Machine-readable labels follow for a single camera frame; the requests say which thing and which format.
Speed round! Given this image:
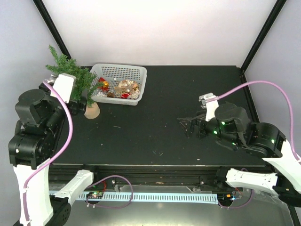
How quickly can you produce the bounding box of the left black frame post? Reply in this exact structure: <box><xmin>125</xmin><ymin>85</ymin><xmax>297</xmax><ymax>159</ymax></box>
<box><xmin>33</xmin><ymin>0</ymin><xmax>71</xmax><ymax>59</ymax></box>

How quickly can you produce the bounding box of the right black frame post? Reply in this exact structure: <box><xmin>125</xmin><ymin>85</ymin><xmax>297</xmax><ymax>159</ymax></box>
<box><xmin>240</xmin><ymin>0</ymin><xmax>287</xmax><ymax>73</ymax></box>

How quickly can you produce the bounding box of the right circuit board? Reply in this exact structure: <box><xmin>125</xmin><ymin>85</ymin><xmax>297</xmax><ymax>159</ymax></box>
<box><xmin>219</xmin><ymin>191</ymin><xmax>242</xmax><ymax>201</ymax></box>

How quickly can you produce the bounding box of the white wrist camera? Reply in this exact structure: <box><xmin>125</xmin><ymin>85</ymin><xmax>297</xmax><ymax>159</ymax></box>
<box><xmin>46</xmin><ymin>73</ymin><xmax>76</xmax><ymax>104</ymax></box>
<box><xmin>198</xmin><ymin>93</ymin><xmax>219</xmax><ymax>121</ymax></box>

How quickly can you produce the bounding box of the red santa ornament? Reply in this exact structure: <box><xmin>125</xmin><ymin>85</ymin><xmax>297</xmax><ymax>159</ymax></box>
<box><xmin>120</xmin><ymin>93</ymin><xmax>131</xmax><ymax>99</ymax></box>

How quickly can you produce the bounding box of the black frame post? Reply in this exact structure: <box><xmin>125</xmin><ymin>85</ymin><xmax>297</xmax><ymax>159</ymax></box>
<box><xmin>33</xmin><ymin>0</ymin><xmax>71</xmax><ymax>59</ymax></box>
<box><xmin>240</xmin><ymin>0</ymin><xmax>287</xmax><ymax>73</ymax></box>

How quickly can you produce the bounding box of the circuit board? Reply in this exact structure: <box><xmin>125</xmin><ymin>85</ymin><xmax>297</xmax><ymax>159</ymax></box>
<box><xmin>219</xmin><ymin>191</ymin><xmax>242</xmax><ymax>201</ymax></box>
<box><xmin>86</xmin><ymin>192</ymin><xmax>103</xmax><ymax>199</ymax></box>

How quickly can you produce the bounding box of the white plastic basket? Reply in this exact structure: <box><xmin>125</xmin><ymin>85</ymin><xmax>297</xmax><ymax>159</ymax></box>
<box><xmin>91</xmin><ymin>64</ymin><xmax>147</xmax><ymax>106</ymax></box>

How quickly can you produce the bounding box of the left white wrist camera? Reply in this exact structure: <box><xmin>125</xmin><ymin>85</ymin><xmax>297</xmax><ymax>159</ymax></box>
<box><xmin>46</xmin><ymin>73</ymin><xmax>76</xmax><ymax>104</ymax></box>

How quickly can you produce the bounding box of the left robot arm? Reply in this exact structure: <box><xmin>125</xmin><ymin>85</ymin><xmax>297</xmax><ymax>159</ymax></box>
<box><xmin>8</xmin><ymin>83</ymin><xmax>101</xmax><ymax>226</ymax></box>

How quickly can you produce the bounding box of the white snowflake ornament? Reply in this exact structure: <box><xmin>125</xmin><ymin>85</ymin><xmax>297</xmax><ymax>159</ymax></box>
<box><xmin>130</xmin><ymin>90</ymin><xmax>140</xmax><ymax>100</ymax></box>

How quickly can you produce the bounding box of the beige burlap sack ornament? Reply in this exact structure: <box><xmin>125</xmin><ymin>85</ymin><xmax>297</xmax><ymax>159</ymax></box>
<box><xmin>114</xmin><ymin>80</ymin><xmax>139</xmax><ymax>94</ymax></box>

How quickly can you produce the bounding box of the silver star ornament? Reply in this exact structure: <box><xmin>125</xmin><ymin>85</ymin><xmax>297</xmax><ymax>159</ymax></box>
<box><xmin>97</xmin><ymin>90</ymin><xmax>107</xmax><ymax>97</ymax></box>

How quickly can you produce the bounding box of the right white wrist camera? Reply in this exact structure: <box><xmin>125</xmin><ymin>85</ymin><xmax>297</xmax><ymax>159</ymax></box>
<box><xmin>198</xmin><ymin>93</ymin><xmax>219</xmax><ymax>121</ymax></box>

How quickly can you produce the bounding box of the left circuit board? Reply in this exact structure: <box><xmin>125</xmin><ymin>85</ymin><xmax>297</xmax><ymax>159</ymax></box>
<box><xmin>86</xmin><ymin>192</ymin><xmax>103</xmax><ymax>199</ymax></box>

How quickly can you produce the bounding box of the white slotted cable duct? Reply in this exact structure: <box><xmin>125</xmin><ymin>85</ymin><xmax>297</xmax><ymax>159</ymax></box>
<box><xmin>49</xmin><ymin>190</ymin><xmax>219</xmax><ymax>204</ymax></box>

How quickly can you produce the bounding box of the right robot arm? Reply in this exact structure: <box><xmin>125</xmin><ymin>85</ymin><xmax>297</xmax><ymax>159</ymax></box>
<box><xmin>178</xmin><ymin>103</ymin><xmax>301</xmax><ymax>207</ymax></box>

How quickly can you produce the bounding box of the brown pine cone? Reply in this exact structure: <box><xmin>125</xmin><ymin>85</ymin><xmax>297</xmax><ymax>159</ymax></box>
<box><xmin>107</xmin><ymin>92</ymin><xmax>115</xmax><ymax>98</ymax></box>

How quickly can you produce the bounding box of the small green christmas tree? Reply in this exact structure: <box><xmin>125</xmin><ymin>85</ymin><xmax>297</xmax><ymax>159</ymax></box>
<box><xmin>46</xmin><ymin>45</ymin><xmax>103</xmax><ymax>119</ymax></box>

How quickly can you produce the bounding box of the red gold gift ornament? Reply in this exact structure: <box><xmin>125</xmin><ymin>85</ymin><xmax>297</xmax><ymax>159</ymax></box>
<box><xmin>97</xmin><ymin>77</ymin><xmax>110</xmax><ymax>92</ymax></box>

